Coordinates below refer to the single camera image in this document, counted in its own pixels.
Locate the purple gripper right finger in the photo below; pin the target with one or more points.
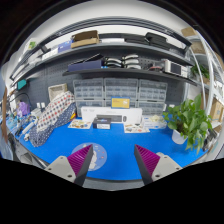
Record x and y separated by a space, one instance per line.
154 166

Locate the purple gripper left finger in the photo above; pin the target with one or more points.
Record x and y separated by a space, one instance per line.
74 167

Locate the round blue mouse pad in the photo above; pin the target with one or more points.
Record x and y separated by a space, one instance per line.
95 155

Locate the blue desk mat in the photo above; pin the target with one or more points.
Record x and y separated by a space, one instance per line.
116 149

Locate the left sticker sheet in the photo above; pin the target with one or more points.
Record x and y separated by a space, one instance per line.
80 124

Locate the sticker sheet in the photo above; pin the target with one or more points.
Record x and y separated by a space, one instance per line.
135 128
80 124

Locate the white patterned small box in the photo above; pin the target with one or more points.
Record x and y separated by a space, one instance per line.
153 122

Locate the right sticker sheet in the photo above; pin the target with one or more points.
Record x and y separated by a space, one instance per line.
135 128

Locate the small black box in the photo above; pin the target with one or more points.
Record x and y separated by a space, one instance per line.
102 123

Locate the green potted plant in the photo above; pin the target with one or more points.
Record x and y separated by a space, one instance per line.
190 121

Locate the patterned fabric bag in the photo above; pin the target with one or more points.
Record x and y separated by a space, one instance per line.
58 113

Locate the white keyboard box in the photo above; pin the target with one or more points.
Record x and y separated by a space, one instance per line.
127 116

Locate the right grey drawer organizer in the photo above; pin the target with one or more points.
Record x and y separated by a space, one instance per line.
152 90

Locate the grey drawer organizer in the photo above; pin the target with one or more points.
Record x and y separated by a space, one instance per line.
121 87
152 90
88 88

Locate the yellow blue small box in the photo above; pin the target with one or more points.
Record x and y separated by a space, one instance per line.
122 103

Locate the left grey drawer organizer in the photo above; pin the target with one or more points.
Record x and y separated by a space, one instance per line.
88 88

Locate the purple figurine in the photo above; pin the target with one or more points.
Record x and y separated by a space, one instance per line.
24 108

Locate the white basket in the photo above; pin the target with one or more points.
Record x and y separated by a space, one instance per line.
55 90

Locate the middle grey drawer organizer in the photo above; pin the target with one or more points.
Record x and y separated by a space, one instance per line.
121 87

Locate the white device on shelf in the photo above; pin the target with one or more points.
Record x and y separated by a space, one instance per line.
174 68

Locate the dark blue flat box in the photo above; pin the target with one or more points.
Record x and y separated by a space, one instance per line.
93 62

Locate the cardboard box on shelf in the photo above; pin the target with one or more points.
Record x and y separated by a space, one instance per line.
85 38

